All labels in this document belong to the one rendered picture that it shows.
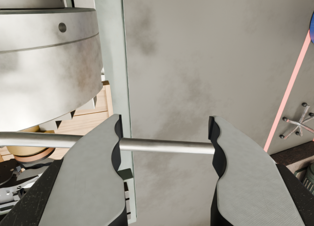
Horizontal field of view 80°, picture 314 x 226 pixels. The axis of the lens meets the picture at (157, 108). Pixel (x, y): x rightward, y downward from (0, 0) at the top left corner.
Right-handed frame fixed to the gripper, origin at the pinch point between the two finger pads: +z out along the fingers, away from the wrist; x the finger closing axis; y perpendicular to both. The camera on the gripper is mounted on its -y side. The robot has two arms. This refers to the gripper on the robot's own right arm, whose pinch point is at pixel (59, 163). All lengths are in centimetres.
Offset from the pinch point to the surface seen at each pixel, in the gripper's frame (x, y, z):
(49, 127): 3.2, -11.9, 0.9
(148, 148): 24.6, -21.1, 13.9
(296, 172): -80, 176, 274
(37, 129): 2.7, -11.5, -1.3
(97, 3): -53, -33, 16
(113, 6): -53, -32, 22
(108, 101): -17.0, -6.1, 13.7
